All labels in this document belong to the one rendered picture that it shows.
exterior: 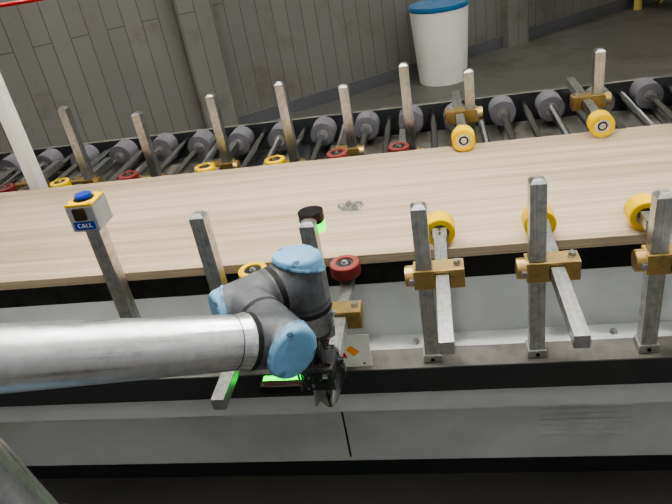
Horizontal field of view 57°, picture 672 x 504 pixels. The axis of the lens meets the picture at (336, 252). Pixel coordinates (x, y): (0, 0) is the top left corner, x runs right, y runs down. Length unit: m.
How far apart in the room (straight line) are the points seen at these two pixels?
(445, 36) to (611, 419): 4.54
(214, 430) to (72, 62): 3.84
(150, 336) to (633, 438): 1.63
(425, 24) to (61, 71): 3.12
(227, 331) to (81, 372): 0.20
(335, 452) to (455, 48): 4.61
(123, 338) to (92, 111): 4.75
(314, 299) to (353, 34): 5.27
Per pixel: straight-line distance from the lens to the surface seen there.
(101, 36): 5.50
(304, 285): 1.10
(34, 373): 0.84
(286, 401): 1.76
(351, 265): 1.61
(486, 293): 1.74
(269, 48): 5.91
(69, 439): 2.48
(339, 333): 1.46
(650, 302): 1.57
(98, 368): 0.86
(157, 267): 1.85
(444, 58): 6.14
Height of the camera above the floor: 1.74
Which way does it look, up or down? 30 degrees down
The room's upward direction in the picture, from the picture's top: 10 degrees counter-clockwise
